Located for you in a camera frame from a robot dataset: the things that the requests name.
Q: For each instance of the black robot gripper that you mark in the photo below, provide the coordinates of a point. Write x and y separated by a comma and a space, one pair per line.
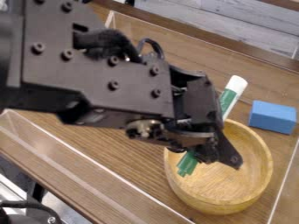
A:
196, 125

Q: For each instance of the brown wooden bowl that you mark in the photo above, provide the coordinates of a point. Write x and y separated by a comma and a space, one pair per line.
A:
218, 189

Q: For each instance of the black metal table leg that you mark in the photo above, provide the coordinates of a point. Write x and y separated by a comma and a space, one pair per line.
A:
37, 192

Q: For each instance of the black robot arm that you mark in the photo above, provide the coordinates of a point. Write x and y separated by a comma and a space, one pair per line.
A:
68, 66

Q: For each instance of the blue foam block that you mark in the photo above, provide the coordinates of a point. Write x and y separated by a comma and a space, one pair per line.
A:
272, 117

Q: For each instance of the green and white marker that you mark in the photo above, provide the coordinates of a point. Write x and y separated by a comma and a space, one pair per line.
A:
228, 98

